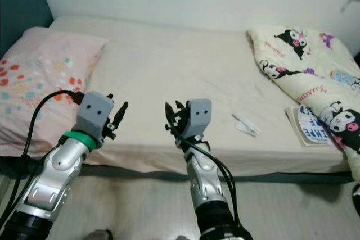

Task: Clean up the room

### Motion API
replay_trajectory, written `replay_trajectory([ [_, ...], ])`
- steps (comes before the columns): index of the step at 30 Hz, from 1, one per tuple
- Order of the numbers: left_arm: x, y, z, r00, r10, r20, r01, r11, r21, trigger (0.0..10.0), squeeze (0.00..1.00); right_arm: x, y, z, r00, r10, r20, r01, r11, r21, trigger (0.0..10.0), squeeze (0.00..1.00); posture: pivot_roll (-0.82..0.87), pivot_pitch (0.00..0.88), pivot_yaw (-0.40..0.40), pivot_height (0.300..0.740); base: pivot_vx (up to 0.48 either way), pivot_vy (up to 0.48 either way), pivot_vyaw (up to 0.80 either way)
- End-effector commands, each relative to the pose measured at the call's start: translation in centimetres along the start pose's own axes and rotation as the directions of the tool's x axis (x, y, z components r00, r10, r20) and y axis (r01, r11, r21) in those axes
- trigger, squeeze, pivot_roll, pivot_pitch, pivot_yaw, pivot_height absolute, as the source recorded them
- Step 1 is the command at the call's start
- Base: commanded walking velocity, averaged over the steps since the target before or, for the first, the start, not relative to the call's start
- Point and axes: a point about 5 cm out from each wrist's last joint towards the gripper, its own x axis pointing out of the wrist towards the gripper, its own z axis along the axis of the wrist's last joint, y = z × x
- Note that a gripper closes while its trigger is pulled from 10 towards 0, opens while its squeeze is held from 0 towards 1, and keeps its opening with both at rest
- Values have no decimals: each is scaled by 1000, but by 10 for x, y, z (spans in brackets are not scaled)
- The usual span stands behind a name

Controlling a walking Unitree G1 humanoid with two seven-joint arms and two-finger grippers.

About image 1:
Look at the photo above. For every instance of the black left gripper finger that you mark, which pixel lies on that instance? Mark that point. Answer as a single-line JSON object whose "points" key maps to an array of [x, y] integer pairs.
{"points": [[121, 116]]}

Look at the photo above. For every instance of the white book with blue print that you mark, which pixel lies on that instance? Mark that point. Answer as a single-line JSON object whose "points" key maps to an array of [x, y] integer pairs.
{"points": [[309, 130]]}

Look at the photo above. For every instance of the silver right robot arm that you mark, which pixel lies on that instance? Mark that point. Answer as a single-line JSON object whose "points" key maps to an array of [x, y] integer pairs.
{"points": [[208, 184]]}

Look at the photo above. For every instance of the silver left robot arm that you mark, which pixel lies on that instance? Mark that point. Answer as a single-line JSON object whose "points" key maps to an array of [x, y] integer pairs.
{"points": [[53, 178]]}

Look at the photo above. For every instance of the mattress with cream sheet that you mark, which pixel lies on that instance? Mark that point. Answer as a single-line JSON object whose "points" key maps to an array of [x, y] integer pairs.
{"points": [[174, 66]]}

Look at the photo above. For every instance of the small white wrapper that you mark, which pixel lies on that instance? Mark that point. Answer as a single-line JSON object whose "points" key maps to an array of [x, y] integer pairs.
{"points": [[246, 125]]}

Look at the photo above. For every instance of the pink patterned pillow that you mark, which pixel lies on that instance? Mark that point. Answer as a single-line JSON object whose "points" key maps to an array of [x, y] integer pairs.
{"points": [[45, 71]]}

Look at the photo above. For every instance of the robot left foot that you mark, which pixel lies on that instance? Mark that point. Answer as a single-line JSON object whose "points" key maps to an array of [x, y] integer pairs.
{"points": [[99, 235]]}

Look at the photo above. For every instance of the cream cartoon print blanket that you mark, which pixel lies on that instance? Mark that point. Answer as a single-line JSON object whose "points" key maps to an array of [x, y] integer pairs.
{"points": [[309, 66]]}

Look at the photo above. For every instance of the blue padded headboard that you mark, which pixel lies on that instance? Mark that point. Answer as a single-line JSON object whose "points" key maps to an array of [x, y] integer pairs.
{"points": [[22, 4]]}

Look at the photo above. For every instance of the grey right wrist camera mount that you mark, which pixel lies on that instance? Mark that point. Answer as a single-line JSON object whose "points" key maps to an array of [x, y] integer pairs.
{"points": [[199, 116]]}

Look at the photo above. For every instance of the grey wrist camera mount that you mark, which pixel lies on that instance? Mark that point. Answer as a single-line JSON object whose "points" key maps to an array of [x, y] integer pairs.
{"points": [[94, 113], [199, 116]]}

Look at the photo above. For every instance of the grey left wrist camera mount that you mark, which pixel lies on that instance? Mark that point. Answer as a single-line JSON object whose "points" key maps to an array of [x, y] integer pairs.
{"points": [[94, 113]]}

